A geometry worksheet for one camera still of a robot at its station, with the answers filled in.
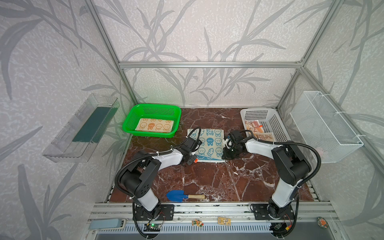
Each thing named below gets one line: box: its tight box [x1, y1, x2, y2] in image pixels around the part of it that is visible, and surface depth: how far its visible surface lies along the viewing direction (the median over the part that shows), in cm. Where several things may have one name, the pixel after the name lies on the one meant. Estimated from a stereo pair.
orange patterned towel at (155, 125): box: [135, 118, 175, 134], surface depth 110 cm
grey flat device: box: [88, 218, 128, 230], surface depth 71 cm
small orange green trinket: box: [192, 219, 204, 227], surface depth 72 cm
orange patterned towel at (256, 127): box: [245, 119, 275, 142], surface depth 107 cm
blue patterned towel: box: [187, 128, 226, 163], surface depth 98 cm
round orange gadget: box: [317, 216, 329, 229], surface depth 72 cm
